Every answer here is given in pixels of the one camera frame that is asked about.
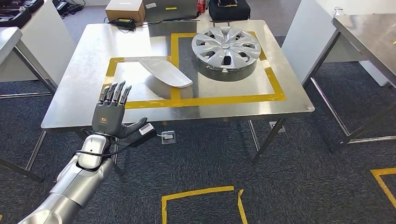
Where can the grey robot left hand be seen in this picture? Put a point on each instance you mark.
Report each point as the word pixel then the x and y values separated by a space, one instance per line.
pixel 108 114

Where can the white moulded plastic part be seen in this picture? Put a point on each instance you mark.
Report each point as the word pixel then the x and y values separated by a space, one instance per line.
pixel 167 72

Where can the steel workbench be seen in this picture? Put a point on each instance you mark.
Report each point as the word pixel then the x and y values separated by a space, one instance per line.
pixel 92 77
pixel 371 40
pixel 9 40

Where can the metal floor socket plate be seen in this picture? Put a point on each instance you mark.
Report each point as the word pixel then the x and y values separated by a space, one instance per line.
pixel 275 125
pixel 168 137

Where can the white partition panel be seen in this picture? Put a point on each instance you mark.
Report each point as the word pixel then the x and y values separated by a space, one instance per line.
pixel 309 40
pixel 46 46

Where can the black power adapter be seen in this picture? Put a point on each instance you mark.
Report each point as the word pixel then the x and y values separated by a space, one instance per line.
pixel 125 23

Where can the brown cardboard box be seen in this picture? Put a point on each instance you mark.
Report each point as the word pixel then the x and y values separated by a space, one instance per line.
pixel 125 10

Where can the yellow floor tape square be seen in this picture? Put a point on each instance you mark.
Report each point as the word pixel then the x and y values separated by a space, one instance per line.
pixel 198 192
pixel 383 185

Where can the black equipment case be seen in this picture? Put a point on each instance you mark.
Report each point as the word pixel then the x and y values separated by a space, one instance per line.
pixel 18 15

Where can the silver wheel hubcap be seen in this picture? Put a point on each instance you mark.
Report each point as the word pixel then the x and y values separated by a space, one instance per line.
pixel 226 48

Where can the red soda can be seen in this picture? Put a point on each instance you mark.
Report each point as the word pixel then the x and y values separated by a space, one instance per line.
pixel 201 6

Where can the black carrying case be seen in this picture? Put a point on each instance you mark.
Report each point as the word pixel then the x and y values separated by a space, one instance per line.
pixel 229 10

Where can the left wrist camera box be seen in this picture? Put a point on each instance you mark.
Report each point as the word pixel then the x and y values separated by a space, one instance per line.
pixel 145 131

